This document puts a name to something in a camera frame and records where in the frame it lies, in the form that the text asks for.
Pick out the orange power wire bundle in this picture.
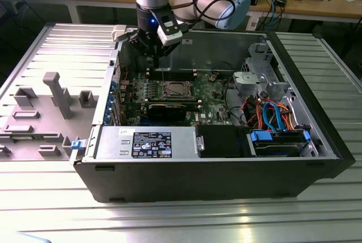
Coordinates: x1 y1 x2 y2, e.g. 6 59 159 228
245 98 297 131

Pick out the silver power supply unit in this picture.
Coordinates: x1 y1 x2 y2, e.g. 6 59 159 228
94 125 199 160

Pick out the grey case latch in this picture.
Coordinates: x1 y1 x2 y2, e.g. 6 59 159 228
111 24 128 43

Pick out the graphics card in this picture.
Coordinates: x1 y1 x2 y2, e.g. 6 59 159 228
146 102 188 123

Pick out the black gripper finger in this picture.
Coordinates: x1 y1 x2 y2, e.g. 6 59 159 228
128 29 157 69
155 41 182 69

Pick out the green motherboard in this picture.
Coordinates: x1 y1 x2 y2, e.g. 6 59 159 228
111 67 241 127

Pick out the blue data wire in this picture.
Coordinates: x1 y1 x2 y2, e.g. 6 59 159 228
261 102 273 131
270 101 287 133

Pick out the silver metal bracket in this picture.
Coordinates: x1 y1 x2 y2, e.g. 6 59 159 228
232 71 269 99

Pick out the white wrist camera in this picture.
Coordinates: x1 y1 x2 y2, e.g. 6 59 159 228
156 11 182 46

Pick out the hard disk in blue carrier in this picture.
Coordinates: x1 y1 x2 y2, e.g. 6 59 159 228
248 129 312 158

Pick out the silver metal drive cage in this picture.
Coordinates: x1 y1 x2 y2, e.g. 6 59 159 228
240 42 281 85

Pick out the CPU socket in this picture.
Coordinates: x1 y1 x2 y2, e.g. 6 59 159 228
160 80 195 99

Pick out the black open PC case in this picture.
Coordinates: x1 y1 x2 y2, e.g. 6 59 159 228
69 24 356 204

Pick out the grey parts rack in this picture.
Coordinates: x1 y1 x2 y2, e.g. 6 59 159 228
0 72 100 162

